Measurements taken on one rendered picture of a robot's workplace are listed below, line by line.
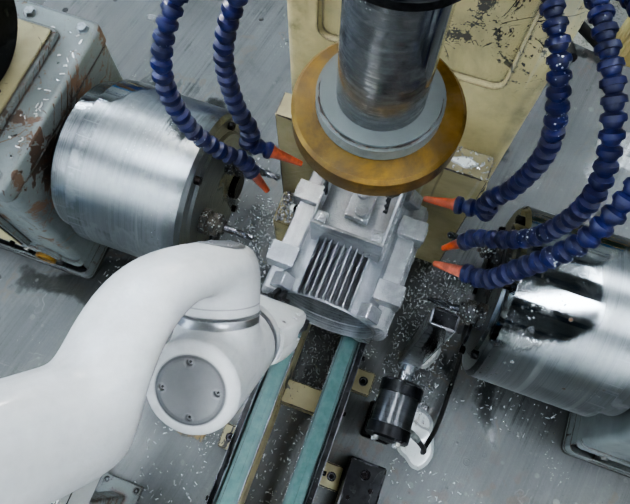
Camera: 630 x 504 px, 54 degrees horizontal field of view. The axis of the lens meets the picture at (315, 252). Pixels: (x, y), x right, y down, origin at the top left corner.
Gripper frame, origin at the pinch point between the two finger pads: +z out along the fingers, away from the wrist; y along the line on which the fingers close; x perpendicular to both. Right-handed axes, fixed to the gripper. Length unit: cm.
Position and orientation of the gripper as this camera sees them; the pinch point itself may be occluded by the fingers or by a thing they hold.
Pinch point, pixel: (276, 302)
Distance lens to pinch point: 82.0
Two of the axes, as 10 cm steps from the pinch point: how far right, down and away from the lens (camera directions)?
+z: 1.7, -1.5, 9.8
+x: 3.0, -9.3, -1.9
